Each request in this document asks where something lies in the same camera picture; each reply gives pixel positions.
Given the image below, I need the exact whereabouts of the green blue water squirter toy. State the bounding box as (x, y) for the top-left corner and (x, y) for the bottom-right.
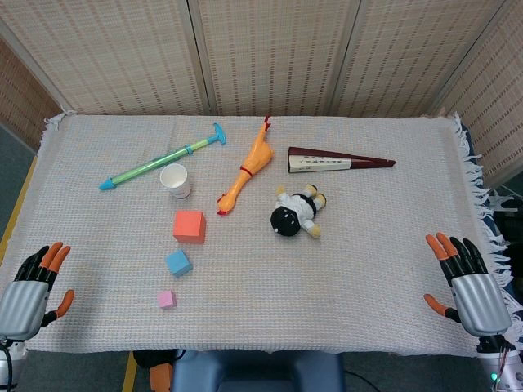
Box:
(98, 122), (228, 192)

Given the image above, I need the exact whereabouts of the folded dark red hand fan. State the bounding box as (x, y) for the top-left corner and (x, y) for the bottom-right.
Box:
(287, 146), (397, 175)

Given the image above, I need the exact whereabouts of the small pink foam block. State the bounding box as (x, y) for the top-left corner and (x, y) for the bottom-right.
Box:
(157, 289), (178, 310)

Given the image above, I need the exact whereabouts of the large orange foam block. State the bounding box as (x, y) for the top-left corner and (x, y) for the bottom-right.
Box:
(172, 210), (208, 246)

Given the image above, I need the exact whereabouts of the black orange object under table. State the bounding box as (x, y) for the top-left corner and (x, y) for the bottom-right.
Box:
(133, 350), (181, 392)

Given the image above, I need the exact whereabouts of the white paper cup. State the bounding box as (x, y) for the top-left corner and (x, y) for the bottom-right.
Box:
(159, 163), (192, 201)

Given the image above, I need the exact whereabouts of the medium blue foam block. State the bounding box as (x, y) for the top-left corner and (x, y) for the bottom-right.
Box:
(164, 248), (194, 278)

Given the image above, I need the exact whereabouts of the blue robot torso base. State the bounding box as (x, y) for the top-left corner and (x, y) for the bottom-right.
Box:
(171, 350), (345, 392)

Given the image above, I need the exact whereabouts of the right robot hand silver orange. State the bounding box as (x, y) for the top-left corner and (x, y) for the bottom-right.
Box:
(422, 232), (514, 338)

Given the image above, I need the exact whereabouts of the plush doll black head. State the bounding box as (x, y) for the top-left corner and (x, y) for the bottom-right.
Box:
(270, 184), (328, 239)

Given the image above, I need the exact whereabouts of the left robot hand silver orange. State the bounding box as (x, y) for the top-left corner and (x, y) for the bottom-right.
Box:
(0, 241), (76, 342)

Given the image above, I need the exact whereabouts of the white woven tablecloth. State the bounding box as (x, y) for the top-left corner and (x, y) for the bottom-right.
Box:
(0, 112), (516, 359)

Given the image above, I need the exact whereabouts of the black equipment beside table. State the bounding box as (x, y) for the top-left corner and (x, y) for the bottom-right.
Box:
(492, 194), (523, 250)

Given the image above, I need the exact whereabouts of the beige bamboo folding screen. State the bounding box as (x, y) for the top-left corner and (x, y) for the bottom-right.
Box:
(0, 0), (523, 189)

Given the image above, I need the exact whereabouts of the orange rubber chicken toy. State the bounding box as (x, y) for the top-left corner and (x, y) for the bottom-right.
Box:
(216, 115), (275, 217)

